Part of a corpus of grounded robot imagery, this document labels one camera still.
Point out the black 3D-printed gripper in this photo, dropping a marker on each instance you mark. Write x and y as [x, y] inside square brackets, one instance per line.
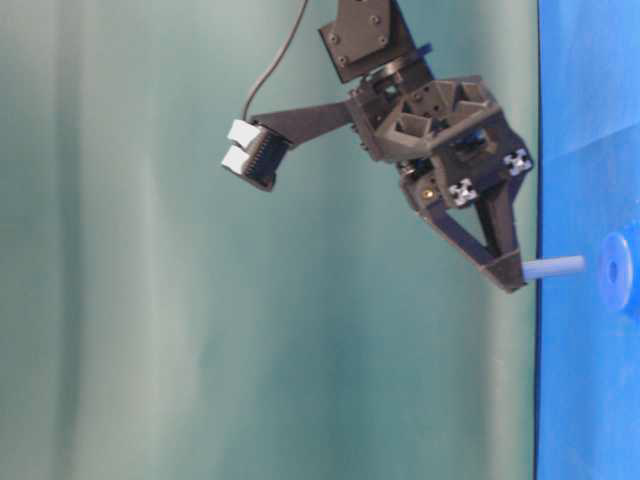
[454, 149]

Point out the light blue cylindrical shaft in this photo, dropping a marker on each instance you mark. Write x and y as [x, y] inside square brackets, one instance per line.
[550, 267]

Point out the small blue gear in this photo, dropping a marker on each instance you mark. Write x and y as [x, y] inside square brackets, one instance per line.
[618, 272]

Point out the blue table mat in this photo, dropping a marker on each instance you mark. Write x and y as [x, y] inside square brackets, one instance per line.
[587, 356]

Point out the green backdrop curtain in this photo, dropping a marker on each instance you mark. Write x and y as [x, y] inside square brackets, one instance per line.
[163, 319]

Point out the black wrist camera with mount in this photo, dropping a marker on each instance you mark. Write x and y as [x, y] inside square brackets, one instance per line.
[259, 144]

